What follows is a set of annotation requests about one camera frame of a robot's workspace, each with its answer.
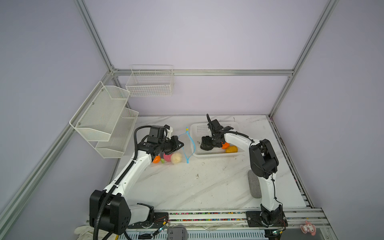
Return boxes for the white two-tier mesh shelf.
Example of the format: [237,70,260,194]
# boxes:
[69,82,139,159]

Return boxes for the cream toy pear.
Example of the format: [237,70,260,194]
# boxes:
[171,153,183,165]

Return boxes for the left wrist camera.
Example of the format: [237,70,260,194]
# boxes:
[147,125,173,144]

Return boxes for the yellow toy mango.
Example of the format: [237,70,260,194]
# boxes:
[226,146,239,153]

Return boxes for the left black corrugated cable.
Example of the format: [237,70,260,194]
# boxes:
[92,125,152,240]

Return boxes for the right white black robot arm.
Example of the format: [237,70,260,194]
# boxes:
[201,124,283,227]

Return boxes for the pink plush toy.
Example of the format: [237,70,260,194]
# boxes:
[300,221,317,236]

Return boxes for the white wire wall basket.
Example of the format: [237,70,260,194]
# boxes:
[126,65,174,97]

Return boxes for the orange toy fruit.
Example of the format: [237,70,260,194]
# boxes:
[153,156,162,164]
[222,143,230,150]

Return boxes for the white plastic basket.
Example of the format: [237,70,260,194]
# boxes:
[189,122,244,158]

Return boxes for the grey power adapter box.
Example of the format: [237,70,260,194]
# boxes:
[167,225,188,240]

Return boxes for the grey felt eraser block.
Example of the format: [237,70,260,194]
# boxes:
[248,170,262,199]

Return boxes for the white cloth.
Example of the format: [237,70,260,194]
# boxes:
[74,226,119,240]

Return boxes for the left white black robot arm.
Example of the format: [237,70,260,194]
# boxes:
[90,136,184,240]

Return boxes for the pink toy dragon fruit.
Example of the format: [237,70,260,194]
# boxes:
[163,154,172,162]

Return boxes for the clear zip top bag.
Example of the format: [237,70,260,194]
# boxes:
[149,127,197,167]

